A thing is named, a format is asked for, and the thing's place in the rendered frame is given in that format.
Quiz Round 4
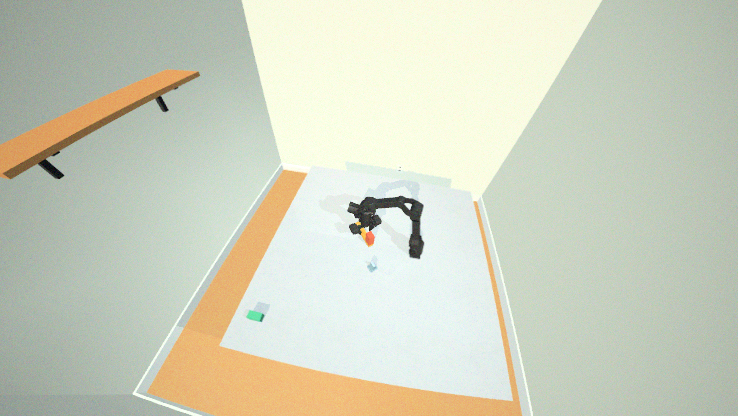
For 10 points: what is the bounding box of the small green block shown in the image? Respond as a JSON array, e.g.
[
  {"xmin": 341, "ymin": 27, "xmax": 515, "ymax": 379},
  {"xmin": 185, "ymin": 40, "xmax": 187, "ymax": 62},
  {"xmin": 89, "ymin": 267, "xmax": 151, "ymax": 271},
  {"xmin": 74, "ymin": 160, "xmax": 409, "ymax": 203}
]
[{"xmin": 246, "ymin": 310, "xmax": 265, "ymax": 322}]

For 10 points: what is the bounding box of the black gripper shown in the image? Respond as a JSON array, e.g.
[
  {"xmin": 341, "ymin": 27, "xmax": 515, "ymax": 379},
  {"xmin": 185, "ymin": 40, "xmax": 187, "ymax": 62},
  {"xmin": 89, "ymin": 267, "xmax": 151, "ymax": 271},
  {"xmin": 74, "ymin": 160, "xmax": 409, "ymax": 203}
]
[{"xmin": 349, "ymin": 215, "xmax": 382, "ymax": 235}]

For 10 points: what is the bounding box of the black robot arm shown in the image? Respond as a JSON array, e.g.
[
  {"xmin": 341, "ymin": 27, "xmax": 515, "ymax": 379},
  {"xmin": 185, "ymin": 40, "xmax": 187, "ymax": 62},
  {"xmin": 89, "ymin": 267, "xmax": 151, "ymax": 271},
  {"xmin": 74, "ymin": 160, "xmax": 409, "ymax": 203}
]
[{"xmin": 347, "ymin": 196, "xmax": 424, "ymax": 259}]

